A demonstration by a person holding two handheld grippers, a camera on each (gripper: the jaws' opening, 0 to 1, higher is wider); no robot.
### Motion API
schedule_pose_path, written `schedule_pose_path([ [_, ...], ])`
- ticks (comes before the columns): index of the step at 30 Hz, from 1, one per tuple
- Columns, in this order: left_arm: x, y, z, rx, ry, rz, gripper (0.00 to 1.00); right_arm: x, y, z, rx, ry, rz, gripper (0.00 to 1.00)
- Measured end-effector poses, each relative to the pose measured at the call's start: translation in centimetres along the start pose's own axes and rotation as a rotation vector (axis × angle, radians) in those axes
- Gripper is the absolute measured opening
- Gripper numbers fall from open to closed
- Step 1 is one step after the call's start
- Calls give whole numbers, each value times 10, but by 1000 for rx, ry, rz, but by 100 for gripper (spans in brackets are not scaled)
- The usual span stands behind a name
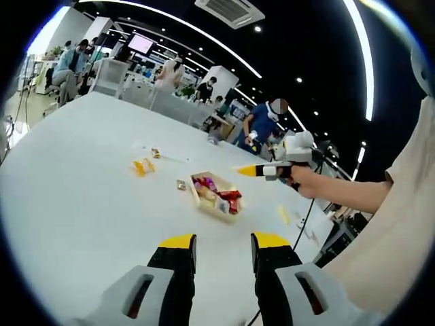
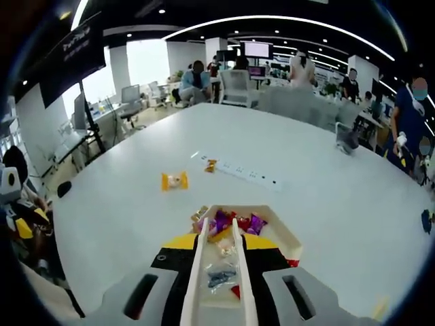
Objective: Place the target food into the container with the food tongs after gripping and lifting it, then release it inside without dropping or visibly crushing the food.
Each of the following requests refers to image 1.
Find white mesh office chair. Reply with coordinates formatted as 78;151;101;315
90;56;133;98

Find person's right hand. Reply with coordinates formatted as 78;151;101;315
287;164;323;200

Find curved ceiling light strip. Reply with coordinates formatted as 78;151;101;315
76;0;263;79
342;0;375;122

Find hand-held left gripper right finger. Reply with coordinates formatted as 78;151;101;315
250;231;361;326

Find yellow paper strip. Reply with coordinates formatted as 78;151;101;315
277;204;292;226

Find large purple food packet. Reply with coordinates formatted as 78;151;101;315
193;176;217;191

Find person's beige shirt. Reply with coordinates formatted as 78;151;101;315
322;98;435;308

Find cream hexagonal container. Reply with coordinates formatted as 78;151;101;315
188;170;245;224

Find white worn chest device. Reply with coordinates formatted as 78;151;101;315
408;42;435;100

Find black cable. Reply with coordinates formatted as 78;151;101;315
246;198;316;326

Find ceiling air conditioner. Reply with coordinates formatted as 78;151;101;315
194;0;266;31

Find frosted desk partition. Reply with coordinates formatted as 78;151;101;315
121;79;214;129

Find round ceiling downlights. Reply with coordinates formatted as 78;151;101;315
200;25;368;147

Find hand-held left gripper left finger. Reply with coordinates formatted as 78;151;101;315
73;233;198;326

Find yellow food packet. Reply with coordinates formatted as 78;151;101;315
131;158;156;178

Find bright pink-white monitor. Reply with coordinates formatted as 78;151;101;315
127;33;155;55

